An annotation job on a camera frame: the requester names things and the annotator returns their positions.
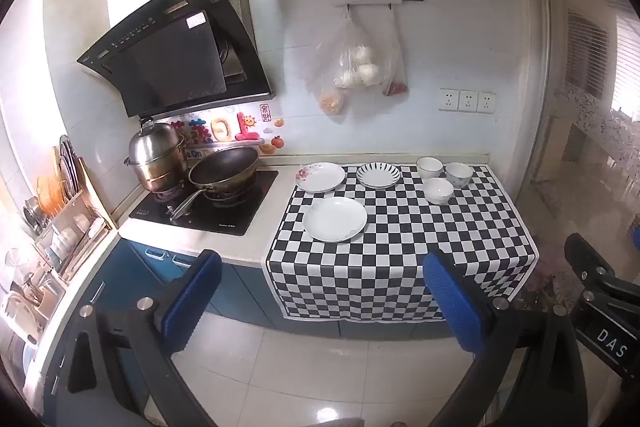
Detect clear bag with red food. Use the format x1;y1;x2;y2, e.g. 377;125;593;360
372;9;408;98

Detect blue base cabinet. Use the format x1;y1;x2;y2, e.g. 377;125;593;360
127;239;451;340

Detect black wok with handle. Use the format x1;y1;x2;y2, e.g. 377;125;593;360
170;146;261;222

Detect black glass gas stove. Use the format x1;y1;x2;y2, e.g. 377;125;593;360
129;169;279;237

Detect orange plastic basket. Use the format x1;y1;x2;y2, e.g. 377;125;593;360
36;175;68;218

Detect blue patterned white bowl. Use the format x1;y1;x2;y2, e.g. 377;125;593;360
444;162;473;188

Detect frosted glass door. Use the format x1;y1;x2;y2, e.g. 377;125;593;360
530;0;640;258

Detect clear bag of buns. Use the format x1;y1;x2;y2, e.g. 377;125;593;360
302;7;386;108

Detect colourful wall stickers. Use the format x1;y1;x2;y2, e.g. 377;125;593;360
170;104;286;155

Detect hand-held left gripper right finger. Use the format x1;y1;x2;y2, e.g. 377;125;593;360
422;251;588;427

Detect floral white plate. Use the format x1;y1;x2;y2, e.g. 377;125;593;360
294;162;347;194

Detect red patterned white bowl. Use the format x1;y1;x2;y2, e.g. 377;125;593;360
424;177;455;205

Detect striped rim plate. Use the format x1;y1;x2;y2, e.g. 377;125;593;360
357;162;402;190

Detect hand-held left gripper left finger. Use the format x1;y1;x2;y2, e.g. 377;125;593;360
47;250;223;427

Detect wall hook rail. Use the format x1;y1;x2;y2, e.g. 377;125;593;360
330;0;424;8

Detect black range hood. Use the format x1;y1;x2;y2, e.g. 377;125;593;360
76;0;277;118

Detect dish drying rack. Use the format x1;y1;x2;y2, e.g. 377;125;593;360
22;134;113;280

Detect black white checkered cloth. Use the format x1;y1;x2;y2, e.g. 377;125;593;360
264;163;540;323

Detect plain white plate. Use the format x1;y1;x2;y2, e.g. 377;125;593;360
302;196;369;243

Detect stainless steel steamer pot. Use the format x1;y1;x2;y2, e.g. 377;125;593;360
124;118;191;192

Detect clear bag with orange food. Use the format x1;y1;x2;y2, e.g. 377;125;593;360
319;84;347;116

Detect wooden cutting board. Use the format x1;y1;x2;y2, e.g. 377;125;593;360
75;157;118;228

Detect plain white bowl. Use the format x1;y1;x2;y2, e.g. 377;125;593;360
416;156;444;181

